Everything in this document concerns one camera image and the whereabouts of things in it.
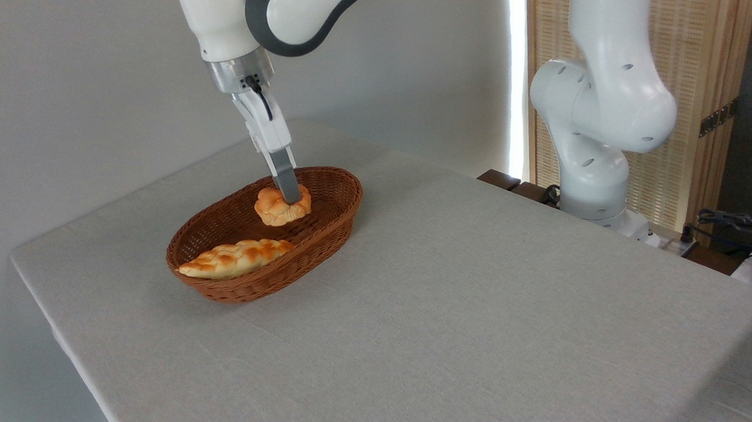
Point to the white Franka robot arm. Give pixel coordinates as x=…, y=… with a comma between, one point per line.
x=605, y=96

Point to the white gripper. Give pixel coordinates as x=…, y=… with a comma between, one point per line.
x=266, y=123

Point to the round knotted bread bun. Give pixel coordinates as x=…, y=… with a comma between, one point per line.
x=276, y=211

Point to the metal screen hinge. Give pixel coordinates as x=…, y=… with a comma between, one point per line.
x=719, y=118

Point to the wooden bamboo folding screen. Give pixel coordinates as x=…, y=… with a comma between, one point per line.
x=701, y=27

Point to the long braided bread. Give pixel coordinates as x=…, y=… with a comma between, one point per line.
x=234, y=259

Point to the dark wooden furniture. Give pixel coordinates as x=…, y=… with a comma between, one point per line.
x=500, y=179

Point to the brown wicker oval basket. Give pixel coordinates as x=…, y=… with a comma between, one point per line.
x=325, y=233

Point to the white power strip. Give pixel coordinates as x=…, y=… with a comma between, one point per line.
x=670, y=242

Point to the grey tablecloth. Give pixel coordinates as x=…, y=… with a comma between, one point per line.
x=486, y=347

